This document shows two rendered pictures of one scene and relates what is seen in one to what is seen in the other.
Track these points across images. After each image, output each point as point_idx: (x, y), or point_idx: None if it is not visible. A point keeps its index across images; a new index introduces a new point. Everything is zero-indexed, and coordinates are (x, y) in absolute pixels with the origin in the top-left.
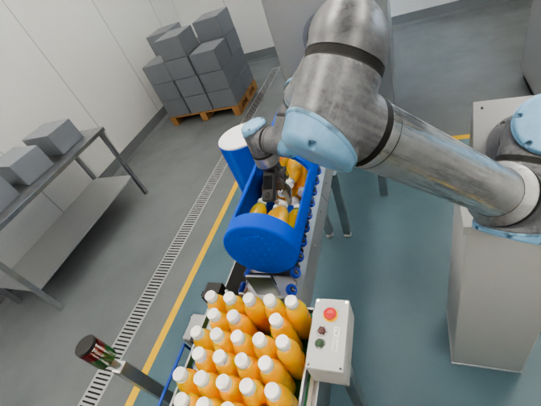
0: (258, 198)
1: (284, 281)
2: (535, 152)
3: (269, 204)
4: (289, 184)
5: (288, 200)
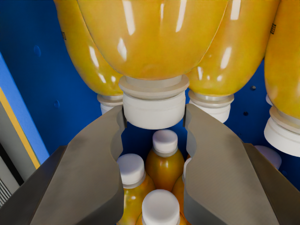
0: (288, 157)
1: None
2: None
3: (246, 139)
4: (159, 206)
5: (101, 122)
